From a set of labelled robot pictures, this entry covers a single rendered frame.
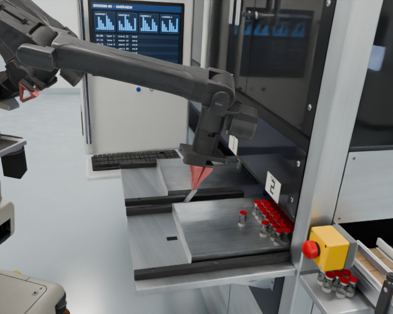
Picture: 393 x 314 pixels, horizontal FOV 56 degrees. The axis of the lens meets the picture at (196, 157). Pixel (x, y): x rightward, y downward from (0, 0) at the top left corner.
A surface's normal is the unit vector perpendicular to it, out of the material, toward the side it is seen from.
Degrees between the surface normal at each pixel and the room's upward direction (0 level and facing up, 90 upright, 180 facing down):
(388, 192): 90
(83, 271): 0
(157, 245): 0
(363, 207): 90
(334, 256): 90
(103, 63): 104
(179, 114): 90
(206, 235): 0
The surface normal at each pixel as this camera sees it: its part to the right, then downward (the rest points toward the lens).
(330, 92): -0.97, 0.04
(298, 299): 0.24, 0.39
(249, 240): 0.05, -0.92
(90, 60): -0.04, 0.60
